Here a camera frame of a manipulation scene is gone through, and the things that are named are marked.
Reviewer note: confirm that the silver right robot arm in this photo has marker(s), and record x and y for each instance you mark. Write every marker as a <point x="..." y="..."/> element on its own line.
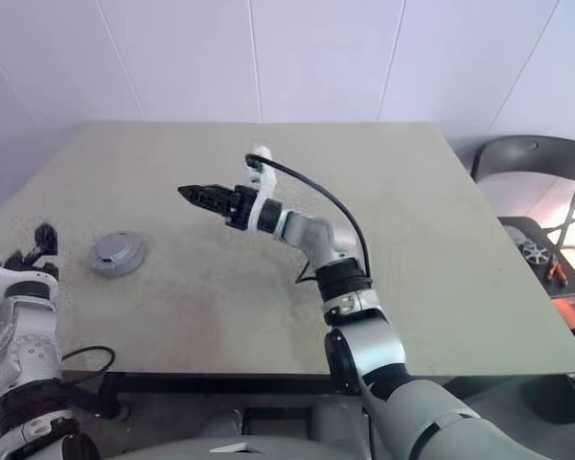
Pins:
<point x="364" y="335"/>

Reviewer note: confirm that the small silver spoked wheel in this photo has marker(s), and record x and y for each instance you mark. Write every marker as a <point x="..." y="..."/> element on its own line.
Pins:
<point x="535" y="252"/>

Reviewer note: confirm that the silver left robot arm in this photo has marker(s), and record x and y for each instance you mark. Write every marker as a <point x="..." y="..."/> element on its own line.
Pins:
<point x="24" y="364"/>

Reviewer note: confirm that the grey grinding disc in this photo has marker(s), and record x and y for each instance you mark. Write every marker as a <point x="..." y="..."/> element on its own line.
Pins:
<point x="117" y="246"/>

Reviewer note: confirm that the grey robot torso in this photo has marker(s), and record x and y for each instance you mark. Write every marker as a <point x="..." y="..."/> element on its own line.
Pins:
<point x="268" y="431"/>

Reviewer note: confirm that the black folding chair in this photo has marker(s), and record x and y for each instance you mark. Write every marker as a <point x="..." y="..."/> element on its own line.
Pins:
<point x="532" y="153"/>

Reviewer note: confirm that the black table frame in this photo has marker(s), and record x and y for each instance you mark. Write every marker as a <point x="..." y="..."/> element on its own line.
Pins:
<point x="220" y="383"/>

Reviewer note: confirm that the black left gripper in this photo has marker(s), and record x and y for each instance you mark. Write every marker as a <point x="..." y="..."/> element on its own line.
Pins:
<point x="21" y="261"/>

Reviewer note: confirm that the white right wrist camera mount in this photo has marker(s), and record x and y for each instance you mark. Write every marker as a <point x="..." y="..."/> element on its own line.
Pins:
<point x="268" y="184"/>

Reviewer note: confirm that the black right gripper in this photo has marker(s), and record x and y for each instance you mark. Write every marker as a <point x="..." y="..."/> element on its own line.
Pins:
<point x="242" y="208"/>

